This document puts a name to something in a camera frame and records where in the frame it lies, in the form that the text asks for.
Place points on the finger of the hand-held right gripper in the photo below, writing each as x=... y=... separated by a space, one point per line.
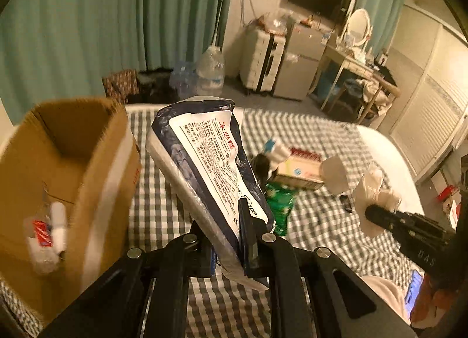
x=384 y=218

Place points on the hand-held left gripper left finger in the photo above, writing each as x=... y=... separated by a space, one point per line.
x=204 y=255

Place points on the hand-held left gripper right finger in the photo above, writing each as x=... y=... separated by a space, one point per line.
x=251 y=250

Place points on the green snack packet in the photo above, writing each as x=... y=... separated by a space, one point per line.
x=279 y=206

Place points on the red and white medicine box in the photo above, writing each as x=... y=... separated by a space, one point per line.
x=305 y=152

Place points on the blue and white tissue pack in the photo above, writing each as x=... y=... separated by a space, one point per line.
x=204 y=148

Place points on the brown cardboard box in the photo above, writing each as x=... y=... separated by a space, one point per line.
x=102 y=162

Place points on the person's right hand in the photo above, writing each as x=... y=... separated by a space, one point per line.
x=433 y=297

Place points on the red and white carton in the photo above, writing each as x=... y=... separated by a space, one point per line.
x=453 y=212

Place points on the small black clip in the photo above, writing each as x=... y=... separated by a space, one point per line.
x=346 y=203

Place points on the smartphone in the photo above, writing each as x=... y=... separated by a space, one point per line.
x=414 y=287

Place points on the small red box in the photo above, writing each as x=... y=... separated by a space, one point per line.
x=445 y=192

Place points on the bed with checked sheet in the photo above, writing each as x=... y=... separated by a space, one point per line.
x=321 y=243

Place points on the person's leg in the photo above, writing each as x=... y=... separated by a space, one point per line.
x=384 y=297

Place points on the small black pouch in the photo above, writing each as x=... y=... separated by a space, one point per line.
x=260 y=166

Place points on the small brown paper box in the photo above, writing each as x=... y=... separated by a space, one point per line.
x=298 y=173

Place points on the white louvered wardrobe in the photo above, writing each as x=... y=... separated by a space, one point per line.
x=427 y=104

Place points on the wooden chair with clothes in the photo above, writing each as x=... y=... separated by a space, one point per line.
x=373 y=93

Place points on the white tube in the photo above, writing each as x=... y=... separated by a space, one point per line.
x=57 y=224

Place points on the white dressing table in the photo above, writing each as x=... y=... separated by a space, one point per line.
x=347 y=60

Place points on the clear bottle with red label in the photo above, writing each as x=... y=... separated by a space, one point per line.
x=40 y=235

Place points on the silver mini fridge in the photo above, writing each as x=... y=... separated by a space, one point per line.
x=298 y=64

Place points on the pack of water bottles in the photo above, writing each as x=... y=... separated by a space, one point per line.
x=182 y=80

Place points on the black bag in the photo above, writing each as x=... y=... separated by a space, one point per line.
x=153 y=85

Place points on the large clear water bottle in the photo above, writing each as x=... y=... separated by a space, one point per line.
x=210 y=71

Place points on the white suitcase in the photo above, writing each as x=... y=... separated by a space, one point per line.
x=261 y=60

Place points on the brown patterned bag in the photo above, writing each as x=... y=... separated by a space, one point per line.
x=120 y=84

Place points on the oval white vanity mirror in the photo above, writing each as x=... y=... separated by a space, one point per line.
x=357 y=27

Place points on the clear plastic bag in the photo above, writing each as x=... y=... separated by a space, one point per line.
x=274 y=22

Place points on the wide teal curtain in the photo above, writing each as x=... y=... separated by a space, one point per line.
x=109 y=23

